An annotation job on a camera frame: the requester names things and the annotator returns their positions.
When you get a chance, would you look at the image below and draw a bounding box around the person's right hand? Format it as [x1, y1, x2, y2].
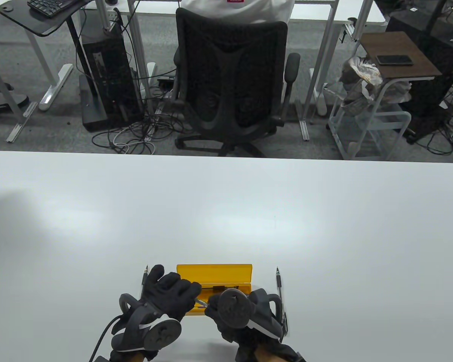
[205, 296, 306, 362]

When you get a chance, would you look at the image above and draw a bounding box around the person's left hand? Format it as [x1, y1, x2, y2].
[141, 264, 202, 322]

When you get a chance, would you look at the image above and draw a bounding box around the dark grey hand controller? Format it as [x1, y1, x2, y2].
[111, 293, 182, 353]
[208, 288, 285, 338]

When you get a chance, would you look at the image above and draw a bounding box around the orange plastic pen case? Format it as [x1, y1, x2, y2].
[176, 264, 253, 317]

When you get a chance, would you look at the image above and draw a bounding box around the person's right forearm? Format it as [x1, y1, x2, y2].
[254, 346, 278, 362]

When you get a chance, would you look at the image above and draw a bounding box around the black mesh office chair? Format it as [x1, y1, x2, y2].
[173, 8, 301, 158]

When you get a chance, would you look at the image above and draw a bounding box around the black computer tower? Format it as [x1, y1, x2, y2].
[79, 26, 144, 132]

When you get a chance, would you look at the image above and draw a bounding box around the white desk with metal legs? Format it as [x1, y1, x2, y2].
[96, 0, 387, 142]

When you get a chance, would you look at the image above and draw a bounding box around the white metal cart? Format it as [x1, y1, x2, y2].
[327, 77, 416, 161]

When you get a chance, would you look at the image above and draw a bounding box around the white cloth bundle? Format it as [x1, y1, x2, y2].
[381, 80, 413, 104]

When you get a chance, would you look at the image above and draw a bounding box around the crumpled grey plastic bag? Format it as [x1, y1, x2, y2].
[338, 56, 384, 114]

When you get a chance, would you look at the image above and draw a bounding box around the black desk with white legs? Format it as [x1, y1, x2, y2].
[0, 0, 96, 112]

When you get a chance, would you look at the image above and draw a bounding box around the black keyboard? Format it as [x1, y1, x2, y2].
[27, 0, 80, 18]

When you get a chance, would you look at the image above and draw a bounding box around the black equipment case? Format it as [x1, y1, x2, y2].
[386, 9, 453, 144]

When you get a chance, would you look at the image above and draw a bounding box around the black smartphone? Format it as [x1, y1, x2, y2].
[376, 55, 414, 66]

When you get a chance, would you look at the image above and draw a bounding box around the brown wooden side table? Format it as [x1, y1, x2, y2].
[361, 31, 443, 80]

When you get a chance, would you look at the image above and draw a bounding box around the white cable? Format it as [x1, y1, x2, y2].
[112, 126, 156, 154]

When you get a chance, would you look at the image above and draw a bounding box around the white desk with floor rail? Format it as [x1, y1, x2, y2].
[0, 11, 39, 144]

